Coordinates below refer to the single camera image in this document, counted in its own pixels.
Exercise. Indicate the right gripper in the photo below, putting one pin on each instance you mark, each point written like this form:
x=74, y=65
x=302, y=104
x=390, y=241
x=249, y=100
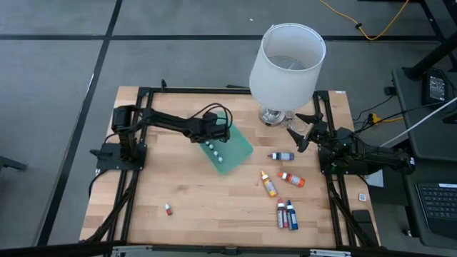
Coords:
x=321, y=132

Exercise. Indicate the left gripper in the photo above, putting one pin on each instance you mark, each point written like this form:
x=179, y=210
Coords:
x=214, y=130

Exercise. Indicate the large purple food coloring bottle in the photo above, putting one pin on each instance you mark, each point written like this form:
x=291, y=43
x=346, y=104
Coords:
x=283, y=156

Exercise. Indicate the large orange food coloring bottle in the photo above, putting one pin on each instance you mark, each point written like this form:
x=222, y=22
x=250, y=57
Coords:
x=294, y=179

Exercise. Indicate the large yellow food coloring bottle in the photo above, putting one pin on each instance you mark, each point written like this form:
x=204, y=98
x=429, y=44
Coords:
x=269, y=185

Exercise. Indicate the small red dropper bottle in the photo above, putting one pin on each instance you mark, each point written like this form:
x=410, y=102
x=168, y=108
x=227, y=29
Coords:
x=168, y=209

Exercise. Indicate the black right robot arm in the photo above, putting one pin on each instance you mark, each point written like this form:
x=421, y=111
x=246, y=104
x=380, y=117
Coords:
x=378, y=157

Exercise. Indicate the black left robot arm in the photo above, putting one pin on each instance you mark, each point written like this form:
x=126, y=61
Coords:
x=168, y=122

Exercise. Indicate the large blue food coloring bottle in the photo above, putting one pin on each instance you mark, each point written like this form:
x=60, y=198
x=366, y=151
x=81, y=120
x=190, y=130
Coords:
x=292, y=217

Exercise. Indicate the large red food coloring bottle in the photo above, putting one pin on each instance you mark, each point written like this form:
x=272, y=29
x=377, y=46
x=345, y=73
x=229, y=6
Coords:
x=281, y=216

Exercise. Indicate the teal translucent plastic tray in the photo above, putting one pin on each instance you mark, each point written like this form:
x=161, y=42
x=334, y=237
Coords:
x=237, y=150

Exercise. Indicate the silver lamp with white shade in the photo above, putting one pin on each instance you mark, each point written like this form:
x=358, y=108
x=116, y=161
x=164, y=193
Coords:
x=285, y=78

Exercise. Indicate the small white code tag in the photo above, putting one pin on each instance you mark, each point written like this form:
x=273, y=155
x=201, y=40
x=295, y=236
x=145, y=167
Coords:
x=362, y=197

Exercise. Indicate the black flat rectangular object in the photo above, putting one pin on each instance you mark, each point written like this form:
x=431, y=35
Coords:
x=362, y=216

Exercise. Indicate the white thin rod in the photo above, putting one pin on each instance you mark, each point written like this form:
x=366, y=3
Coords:
x=417, y=123

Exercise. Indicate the black side desk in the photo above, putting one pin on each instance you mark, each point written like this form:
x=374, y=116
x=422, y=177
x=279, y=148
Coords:
x=428, y=142

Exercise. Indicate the black power brick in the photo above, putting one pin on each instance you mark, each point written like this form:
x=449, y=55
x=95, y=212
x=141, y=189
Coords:
x=436, y=88

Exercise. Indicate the black stand leg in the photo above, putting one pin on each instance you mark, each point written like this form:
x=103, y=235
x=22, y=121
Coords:
x=433, y=53

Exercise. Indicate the black laptop keyboard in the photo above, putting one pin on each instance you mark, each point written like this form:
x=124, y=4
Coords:
x=439, y=207

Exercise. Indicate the black furniture foot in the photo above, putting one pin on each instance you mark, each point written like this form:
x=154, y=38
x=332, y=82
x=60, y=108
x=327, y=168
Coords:
x=10, y=163

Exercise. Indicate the black aluminium table frame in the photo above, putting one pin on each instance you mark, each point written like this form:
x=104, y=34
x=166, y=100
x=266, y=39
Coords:
x=200, y=90

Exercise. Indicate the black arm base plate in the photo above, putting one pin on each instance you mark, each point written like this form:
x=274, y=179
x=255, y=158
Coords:
x=323, y=170
x=107, y=165

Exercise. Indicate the black rail with silver brackets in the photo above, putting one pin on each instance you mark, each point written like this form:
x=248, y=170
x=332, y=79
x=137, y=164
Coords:
x=228, y=250

